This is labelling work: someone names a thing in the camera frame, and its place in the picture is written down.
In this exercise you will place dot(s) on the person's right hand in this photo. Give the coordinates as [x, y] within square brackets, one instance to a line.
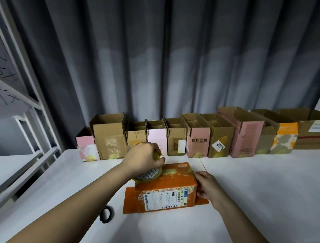
[209, 188]

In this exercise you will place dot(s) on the person's left hand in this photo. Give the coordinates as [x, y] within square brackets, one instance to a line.
[140, 157]

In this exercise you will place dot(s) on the yellow tape roll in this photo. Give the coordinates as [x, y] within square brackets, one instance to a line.
[150, 175]

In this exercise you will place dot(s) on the taped brown cardboard box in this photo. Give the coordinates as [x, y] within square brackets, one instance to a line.
[136, 135]

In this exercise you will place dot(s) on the pink and yellow printed box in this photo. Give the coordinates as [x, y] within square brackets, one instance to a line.
[157, 137]

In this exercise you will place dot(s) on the brown box with barcode label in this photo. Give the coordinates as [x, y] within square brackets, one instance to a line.
[109, 137]

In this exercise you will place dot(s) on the brown box with white label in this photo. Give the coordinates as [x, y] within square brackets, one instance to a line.
[176, 137]

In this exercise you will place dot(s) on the orange white patterned cardboard box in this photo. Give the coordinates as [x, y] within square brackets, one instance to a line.
[165, 193]

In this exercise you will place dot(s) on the pink lettered cardboard box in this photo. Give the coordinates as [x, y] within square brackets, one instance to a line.
[245, 135]
[197, 140]

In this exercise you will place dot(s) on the pink green printed cardboard box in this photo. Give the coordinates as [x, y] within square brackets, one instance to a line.
[87, 147]

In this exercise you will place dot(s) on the black scissors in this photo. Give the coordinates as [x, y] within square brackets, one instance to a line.
[106, 214]

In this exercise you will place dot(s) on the orange and white carton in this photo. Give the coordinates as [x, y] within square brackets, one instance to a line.
[284, 139]

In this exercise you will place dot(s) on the person's right forearm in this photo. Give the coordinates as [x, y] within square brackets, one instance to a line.
[240, 223]

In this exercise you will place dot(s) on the person's left forearm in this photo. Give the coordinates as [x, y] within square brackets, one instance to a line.
[65, 210]

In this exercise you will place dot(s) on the handwritten paper sheet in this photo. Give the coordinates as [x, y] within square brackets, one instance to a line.
[11, 102]
[9, 65]

